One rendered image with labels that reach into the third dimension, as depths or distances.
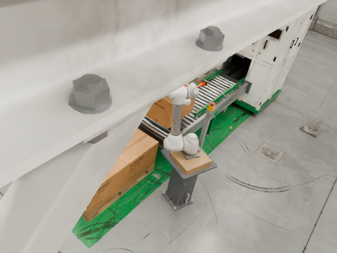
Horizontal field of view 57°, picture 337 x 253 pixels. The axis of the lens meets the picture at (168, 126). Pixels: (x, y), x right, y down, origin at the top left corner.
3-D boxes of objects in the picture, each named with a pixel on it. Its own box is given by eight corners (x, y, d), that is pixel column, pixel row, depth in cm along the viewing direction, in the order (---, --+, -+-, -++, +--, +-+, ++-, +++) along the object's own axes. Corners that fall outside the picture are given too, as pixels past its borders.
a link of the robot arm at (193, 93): (196, 88, 330) (184, 88, 328) (201, 85, 312) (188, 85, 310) (197, 100, 329) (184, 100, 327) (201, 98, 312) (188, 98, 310)
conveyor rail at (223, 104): (242, 91, 577) (245, 82, 565) (245, 92, 575) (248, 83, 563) (167, 149, 421) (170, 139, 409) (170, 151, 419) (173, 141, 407)
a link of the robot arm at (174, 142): (183, 153, 347) (164, 154, 343) (180, 145, 361) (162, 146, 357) (189, 89, 309) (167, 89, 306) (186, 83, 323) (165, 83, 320)
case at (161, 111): (170, 99, 469) (174, 76, 444) (192, 111, 453) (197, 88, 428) (144, 115, 428) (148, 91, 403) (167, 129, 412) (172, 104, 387)
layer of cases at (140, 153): (105, 128, 474) (106, 107, 449) (155, 162, 434) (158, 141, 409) (35, 168, 393) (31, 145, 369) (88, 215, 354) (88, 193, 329)
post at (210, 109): (195, 155, 479) (210, 103, 417) (198, 158, 477) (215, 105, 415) (192, 158, 475) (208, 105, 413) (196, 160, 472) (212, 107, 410)
